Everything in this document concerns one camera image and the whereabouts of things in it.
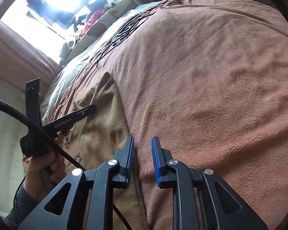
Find cream padded headboard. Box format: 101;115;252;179
0;111;28;217

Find olive green duvet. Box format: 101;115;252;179
40;2;159;125

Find left pink curtain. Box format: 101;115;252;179
0;21;62;96

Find person's left hand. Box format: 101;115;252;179
23;152;66;202

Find person's left forearm sleeve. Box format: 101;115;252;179
5;186;38;229

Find black cables on bed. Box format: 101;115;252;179
94;11;157;68

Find black braided cable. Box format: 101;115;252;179
0;95;133;230

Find brown printed t-shirt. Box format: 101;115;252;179
56;72;149;229

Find salmon pink bed blanket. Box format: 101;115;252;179
54;0;288;229

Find window seat cushion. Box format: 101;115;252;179
59;0;137;66

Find hanging dark garment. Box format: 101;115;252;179
27;0;76;29

